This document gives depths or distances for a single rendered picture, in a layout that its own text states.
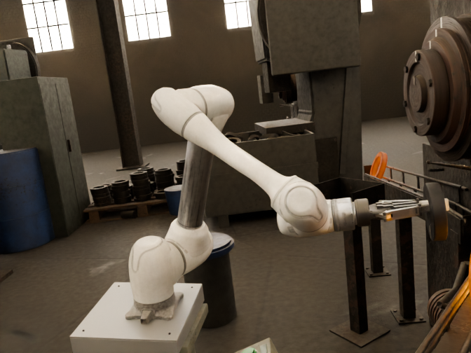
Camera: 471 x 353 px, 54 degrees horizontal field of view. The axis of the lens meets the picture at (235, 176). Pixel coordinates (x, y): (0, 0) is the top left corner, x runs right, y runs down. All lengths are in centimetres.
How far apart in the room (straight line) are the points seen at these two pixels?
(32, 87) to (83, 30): 786
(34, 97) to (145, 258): 305
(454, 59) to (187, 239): 109
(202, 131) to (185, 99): 14
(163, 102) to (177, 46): 1026
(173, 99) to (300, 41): 280
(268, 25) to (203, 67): 757
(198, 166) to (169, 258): 35
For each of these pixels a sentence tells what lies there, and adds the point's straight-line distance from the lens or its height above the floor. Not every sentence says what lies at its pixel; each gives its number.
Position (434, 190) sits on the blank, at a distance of 127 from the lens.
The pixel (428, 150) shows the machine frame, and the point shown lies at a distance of 213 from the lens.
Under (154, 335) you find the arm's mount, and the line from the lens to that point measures 169.
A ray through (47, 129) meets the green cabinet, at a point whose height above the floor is 103.
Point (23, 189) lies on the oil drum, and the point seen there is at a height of 54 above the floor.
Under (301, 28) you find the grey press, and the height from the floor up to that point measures 163.
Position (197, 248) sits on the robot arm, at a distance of 181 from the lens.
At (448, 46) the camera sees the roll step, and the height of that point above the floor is 125.
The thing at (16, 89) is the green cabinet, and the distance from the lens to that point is 460.
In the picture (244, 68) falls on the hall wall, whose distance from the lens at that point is 1156.
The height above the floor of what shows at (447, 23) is 132.
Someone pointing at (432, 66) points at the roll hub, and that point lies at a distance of 155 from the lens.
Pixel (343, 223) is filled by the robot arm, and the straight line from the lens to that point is 126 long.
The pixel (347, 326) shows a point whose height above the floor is 1.
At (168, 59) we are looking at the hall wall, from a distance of 1174.
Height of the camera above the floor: 121
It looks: 11 degrees down
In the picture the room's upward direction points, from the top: 7 degrees counter-clockwise
